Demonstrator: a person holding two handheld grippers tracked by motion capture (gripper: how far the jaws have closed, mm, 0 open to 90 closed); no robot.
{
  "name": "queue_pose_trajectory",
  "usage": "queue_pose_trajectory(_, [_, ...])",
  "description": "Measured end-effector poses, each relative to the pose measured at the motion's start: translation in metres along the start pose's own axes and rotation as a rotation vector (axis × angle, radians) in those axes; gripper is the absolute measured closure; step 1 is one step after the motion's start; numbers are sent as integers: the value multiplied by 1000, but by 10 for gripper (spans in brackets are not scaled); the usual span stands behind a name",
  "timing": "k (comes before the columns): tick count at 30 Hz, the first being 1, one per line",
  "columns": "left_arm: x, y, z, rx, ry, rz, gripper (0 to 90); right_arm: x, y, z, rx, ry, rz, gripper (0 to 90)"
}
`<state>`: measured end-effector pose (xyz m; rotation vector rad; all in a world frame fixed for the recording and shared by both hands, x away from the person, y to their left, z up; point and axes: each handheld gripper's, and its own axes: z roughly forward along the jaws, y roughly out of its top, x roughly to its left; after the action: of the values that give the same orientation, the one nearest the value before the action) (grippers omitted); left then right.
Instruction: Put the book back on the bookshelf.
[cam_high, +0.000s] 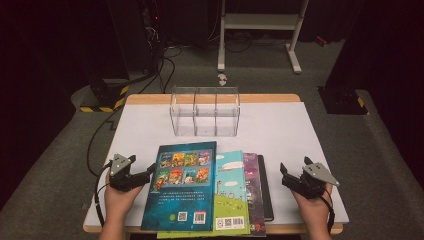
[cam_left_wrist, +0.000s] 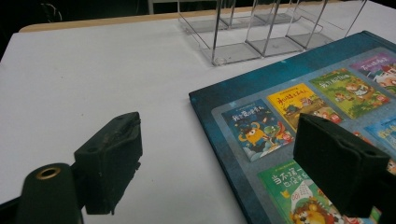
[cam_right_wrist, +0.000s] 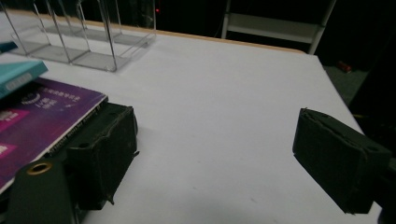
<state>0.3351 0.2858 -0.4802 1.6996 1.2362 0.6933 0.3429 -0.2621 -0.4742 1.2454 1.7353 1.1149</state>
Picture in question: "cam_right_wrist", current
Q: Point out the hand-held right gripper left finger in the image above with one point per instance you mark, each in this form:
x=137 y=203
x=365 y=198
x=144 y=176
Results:
x=102 y=155

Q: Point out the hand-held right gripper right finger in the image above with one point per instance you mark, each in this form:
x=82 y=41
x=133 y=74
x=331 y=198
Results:
x=336 y=161

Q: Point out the purple paperback book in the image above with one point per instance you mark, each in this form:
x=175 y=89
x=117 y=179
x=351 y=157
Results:
x=40 y=124

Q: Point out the clear acrylic book rack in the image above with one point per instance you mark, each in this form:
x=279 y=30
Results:
x=93 y=59

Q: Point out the colourful teal-spined picture book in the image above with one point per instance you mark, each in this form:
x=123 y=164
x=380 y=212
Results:
x=18 y=76

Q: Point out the small red floor object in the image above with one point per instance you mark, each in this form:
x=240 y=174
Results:
x=344 y=66

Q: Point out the white metal stand frame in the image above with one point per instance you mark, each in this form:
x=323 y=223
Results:
x=274 y=26

